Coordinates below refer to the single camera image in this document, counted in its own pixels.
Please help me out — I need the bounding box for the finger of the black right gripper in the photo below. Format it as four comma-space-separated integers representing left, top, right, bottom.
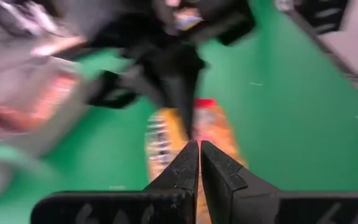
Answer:
163, 74, 199, 138

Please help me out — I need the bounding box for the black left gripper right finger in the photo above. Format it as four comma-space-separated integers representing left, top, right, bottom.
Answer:
200, 139, 358, 224

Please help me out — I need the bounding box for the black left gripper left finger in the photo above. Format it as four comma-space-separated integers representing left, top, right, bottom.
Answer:
30, 139, 200, 224

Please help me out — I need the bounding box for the red Maruchan noodle packet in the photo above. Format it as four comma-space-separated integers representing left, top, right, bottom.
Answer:
0, 73, 82, 133
144, 98, 249, 224

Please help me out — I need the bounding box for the green table mat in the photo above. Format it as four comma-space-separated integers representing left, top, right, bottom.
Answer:
0, 0, 358, 224

